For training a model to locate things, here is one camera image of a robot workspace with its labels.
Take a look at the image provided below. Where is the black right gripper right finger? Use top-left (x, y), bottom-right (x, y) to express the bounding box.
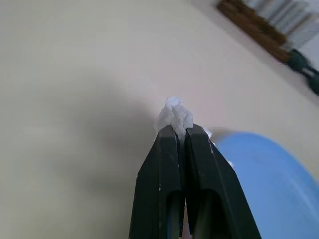
top-left (182, 124), bottom-right (262, 239)

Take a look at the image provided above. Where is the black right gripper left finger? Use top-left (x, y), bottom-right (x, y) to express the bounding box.
top-left (128, 124), bottom-right (185, 239)

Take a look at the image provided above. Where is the white tissue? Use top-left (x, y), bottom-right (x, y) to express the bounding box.
top-left (155, 96), bottom-right (213, 140)

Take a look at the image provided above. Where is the blue plastic bin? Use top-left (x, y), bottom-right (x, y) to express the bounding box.
top-left (210, 131), bottom-right (319, 239)

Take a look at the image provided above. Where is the dark green object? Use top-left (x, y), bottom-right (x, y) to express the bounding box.
top-left (286, 48), bottom-right (319, 96)

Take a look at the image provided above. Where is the brown wooden strip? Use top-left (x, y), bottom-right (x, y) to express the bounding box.
top-left (216, 0), bottom-right (292, 63)

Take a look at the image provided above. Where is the grey slatted panel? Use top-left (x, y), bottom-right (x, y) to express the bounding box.
top-left (250, 0), bottom-right (319, 49)

